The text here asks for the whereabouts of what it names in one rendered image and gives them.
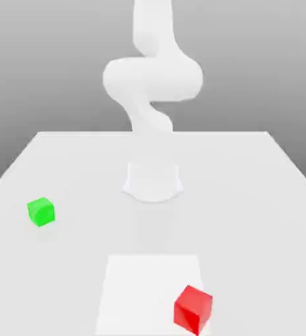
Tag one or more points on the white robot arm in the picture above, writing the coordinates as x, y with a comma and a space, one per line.
153, 78

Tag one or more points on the small green cube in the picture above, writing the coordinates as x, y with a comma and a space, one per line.
40, 212

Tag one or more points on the small red cube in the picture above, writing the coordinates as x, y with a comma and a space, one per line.
192, 309

